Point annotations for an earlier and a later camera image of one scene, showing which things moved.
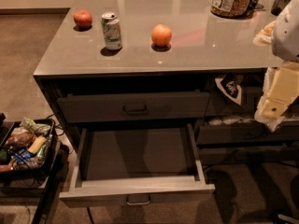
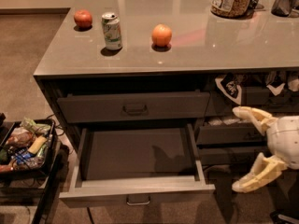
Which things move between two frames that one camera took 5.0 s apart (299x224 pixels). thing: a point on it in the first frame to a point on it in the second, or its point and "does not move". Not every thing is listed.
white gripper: (287, 35) to (286, 141)
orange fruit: (161, 35) does not move
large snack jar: (232, 1) does not move
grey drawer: (135, 164) does not move
